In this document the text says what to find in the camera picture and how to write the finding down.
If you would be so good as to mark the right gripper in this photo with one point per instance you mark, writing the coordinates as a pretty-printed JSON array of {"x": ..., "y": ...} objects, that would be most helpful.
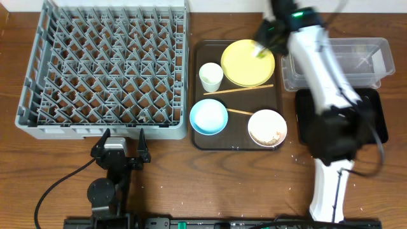
[{"x": 262, "y": 37}]

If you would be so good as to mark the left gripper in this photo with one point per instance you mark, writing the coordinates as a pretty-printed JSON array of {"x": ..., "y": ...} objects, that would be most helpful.
[{"x": 142, "y": 156}]

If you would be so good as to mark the white plastic cup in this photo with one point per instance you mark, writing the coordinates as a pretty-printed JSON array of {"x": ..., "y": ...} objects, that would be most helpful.
[{"x": 211, "y": 76}]

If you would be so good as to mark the light blue bowl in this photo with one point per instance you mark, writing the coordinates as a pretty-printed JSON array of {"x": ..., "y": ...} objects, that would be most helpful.
[{"x": 208, "y": 117}]

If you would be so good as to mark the pink white bowl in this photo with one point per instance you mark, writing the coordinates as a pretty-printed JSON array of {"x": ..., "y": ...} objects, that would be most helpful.
[{"x": 267, "y": 128}]

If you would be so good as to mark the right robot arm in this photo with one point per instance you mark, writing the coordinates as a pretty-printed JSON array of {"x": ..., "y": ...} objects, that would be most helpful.
[{"x": 343, "y": 122}]

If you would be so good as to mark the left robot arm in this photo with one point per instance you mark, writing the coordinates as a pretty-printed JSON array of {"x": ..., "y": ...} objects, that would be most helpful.
[{"x": 108, "y": 195}]

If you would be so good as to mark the grey plastic dishwasher rack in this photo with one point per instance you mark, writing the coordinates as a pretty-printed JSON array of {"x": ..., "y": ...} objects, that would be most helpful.
[{"x": 107, "y": 65}]

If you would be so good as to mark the clear plastic waste container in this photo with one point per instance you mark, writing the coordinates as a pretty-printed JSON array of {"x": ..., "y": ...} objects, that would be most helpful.
[{"x": 365, "y": 61}]

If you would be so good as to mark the black waste tray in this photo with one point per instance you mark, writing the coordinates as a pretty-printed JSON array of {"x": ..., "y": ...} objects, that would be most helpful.
[{"x": 305, "y": 112}]

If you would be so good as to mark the yellow plate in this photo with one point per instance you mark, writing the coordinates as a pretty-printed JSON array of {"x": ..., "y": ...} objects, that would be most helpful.
[{"x": 242, "y": 68}]

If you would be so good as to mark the upper wooden chopstick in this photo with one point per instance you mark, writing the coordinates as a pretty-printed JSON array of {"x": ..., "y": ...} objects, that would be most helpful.
[{"x": 239, "y": 89}]

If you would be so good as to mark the wooden chopstick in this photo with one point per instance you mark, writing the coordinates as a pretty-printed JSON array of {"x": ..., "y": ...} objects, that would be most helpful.
[
  {"x": 239, "y": 89},
  {"x": 239, "y": 111}
]

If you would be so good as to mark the dark brown serving tray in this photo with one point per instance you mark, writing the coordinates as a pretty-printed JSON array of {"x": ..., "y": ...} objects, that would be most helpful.
[{"x": 235, "y": 135}]

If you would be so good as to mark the lower wooden chopstick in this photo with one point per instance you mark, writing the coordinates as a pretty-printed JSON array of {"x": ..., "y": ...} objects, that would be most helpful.
[{"x": 239, "y": 111}]

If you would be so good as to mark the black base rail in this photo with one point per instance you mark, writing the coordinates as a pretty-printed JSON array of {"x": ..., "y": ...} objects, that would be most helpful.
[{"x": 165, "y": 223}]

